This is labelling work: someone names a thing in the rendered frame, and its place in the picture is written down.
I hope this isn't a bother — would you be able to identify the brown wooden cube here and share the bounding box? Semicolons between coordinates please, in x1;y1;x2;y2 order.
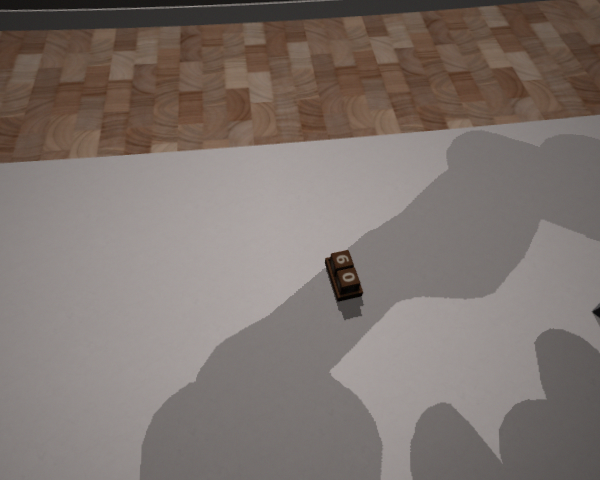
335;268;361;295
330;250;354;277

